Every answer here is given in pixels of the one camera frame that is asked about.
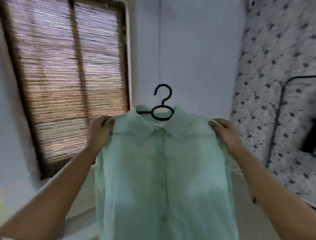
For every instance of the bamboo window blind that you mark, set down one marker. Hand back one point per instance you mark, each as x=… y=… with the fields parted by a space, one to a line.
x=69 y=74

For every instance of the mint green shirt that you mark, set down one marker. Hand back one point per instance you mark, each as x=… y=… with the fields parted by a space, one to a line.
x=163 y=178

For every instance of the person's right forearm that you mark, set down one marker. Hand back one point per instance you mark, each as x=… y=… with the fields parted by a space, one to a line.
x=276 y=197

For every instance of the person's left forearm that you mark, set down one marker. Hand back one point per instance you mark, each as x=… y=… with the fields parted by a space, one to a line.
x=49 y=197

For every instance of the person's left hand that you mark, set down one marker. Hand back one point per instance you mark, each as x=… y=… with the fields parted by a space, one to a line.
x=98 y=134

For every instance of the white ribbed appliance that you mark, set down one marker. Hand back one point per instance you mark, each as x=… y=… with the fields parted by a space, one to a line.
x=85 y=192

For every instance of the person's right hand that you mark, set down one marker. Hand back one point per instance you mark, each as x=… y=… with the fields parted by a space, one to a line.
x=228 y=138

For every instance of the black cloth item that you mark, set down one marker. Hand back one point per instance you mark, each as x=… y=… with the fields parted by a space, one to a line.
x=310 y=138

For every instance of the white spotted fabric cover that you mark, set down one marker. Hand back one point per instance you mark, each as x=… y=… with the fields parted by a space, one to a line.
x=266 y=49

